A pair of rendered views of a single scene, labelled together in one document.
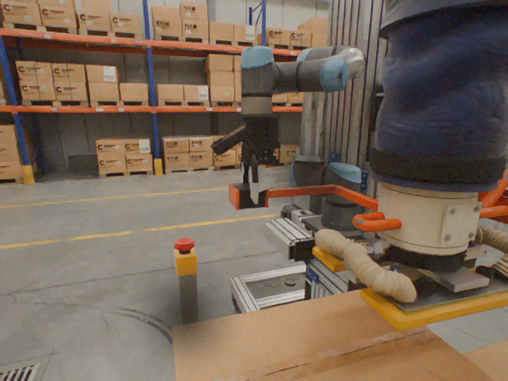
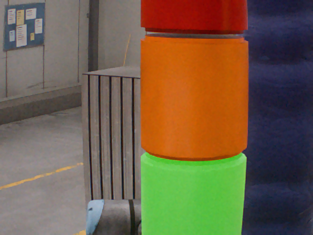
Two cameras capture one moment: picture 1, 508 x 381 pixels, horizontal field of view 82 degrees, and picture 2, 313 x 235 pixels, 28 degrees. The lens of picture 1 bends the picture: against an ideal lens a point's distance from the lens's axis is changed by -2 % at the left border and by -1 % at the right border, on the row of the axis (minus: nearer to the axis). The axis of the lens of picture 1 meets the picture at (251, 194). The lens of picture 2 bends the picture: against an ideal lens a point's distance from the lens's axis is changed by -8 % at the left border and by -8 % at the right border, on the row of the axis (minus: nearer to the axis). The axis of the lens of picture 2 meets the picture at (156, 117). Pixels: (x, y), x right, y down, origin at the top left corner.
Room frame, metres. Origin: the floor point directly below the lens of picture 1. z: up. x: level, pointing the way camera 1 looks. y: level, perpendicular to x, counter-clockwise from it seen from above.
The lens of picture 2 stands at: (-0.41, 0.77, 2.29)
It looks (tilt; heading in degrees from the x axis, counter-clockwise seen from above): 11 degrees down; 323
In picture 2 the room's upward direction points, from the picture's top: straight up
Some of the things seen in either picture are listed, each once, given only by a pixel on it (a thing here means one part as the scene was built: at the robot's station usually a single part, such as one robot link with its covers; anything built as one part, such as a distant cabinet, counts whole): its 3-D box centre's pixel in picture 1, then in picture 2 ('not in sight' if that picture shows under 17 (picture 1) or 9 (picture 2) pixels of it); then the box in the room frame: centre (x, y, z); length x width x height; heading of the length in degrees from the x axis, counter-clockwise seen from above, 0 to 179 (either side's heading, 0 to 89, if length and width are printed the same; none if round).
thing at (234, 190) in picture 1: (248, 195); not in sight; (0.74, 0.01, 1.25); 0.09 x 0.08 x 0.05; 17
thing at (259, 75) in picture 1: (257, 73); not in sight; (0.75, -0.01, 1.54); 0.09 x 0.08 x 0.11; 151
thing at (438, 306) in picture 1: (454, 285); not in sight; (0.49, -0.38, 1.14); 0.34 x 0.10 x 0.05; 107
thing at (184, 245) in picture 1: (184, 246); not in sight; (0.91, 0.23, 1.02); 0.07 x 0.07 x 0.04
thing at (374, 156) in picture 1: (429, 161); not in sight; (0.58, -0.35, 1.36); 0.23 x 0.23 x 0.04
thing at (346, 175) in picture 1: (342, 181); not in sight; (1.08, -0.34, 1.20); 0.13 x 0.12 x 0.14; 61
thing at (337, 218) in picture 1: (341, 212); not in sight; (1.07, -0.34, 1.09); 0.15 x 0.15 x 0.10
